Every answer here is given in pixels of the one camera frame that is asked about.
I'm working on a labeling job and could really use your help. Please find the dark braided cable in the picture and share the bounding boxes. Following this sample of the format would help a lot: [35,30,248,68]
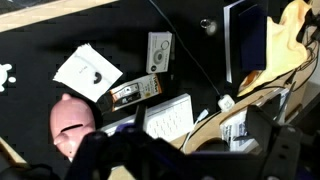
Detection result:
[148,0,223,98]

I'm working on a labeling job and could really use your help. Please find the black pen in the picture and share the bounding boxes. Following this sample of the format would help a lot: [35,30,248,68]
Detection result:
[170,32,177,82]

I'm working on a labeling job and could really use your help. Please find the yellow cloth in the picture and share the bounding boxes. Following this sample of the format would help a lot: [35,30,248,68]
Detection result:
[236,0,313,98]

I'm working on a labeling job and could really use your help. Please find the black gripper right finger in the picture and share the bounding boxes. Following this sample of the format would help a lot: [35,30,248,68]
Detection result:
[246,104,304,180]

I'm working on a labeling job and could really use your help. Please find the small white AirTag box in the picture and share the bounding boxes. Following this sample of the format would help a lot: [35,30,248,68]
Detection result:
[145,31,174,75]

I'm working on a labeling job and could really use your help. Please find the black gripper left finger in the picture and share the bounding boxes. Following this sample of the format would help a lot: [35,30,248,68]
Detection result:
[64,130,111,180]

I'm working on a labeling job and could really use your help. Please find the navy blue booklet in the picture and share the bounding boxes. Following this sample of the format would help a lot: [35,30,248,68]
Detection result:
[237,2,269,73]

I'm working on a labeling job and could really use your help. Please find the white usb cable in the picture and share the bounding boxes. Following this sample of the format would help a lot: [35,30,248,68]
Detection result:
[181,107,211,153]

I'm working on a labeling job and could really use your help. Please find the white charger puck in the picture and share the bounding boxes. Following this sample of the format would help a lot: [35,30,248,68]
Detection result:
[217,94,236,113]

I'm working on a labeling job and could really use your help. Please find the black notebook white pages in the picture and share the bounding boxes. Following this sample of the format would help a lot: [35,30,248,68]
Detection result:
[222,0,270,85]

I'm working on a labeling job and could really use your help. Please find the white AirTag paper sleeve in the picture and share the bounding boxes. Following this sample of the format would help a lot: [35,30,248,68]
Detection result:
[52,43,124,103]

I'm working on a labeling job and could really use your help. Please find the black desk mat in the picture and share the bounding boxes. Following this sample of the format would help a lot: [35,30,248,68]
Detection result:
[0,0,294,180]

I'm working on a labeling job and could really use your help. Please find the orange white black package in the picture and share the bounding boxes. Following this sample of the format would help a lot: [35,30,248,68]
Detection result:
[96,73,164,115]

